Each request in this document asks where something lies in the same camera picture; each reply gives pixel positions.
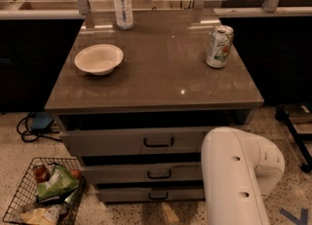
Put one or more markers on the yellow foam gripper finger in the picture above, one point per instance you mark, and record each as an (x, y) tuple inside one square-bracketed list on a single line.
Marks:
[(170, 216)]

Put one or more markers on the grey bottom drawer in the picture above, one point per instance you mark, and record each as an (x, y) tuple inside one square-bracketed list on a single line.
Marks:
[(151, 194)]

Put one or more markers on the grey drawer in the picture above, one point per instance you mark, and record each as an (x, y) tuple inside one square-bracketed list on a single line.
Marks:
[(135, 141), (151, 194), (143, 173)]

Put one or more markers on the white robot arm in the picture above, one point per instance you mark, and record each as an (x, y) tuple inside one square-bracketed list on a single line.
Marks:
[(240, 169)]

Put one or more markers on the grey middle drawer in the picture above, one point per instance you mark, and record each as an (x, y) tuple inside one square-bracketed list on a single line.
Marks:
[(143, 173)]

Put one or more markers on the grey top drawer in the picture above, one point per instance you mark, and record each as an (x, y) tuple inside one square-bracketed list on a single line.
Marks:
[(135, 141)]

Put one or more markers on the grey three-drawer cabinet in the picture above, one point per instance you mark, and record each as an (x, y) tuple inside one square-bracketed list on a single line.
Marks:
[(162, 82)]

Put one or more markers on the red apple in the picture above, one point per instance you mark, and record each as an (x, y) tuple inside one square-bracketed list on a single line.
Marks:
[(76, 173)]

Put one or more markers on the green chip bag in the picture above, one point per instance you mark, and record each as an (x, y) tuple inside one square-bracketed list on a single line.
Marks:
[(61, 182)]

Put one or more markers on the yellow snack packet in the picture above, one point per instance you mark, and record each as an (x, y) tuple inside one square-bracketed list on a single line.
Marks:
[(42, 216)]

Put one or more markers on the red soda can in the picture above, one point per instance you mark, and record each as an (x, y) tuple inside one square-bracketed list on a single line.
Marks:
[(40, 172)]

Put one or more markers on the blue foot pedal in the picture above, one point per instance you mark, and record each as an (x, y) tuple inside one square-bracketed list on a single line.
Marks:
[(42, 122)]

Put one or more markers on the white paper bowl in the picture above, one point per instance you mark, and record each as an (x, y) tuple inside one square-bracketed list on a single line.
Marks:
[(99, 59)]

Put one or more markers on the white green soda can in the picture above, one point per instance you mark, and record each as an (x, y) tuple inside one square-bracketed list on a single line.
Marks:
[(220, 46)]

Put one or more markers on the clear plastic water bottle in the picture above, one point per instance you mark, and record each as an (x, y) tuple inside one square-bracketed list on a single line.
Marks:
[(124, 14)]

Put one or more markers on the black wire basket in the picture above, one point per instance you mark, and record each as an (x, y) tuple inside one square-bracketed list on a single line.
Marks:
[(25, 199)]

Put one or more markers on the black rolling cart frame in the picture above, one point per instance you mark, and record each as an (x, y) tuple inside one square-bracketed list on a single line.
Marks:
[(298, 119)]

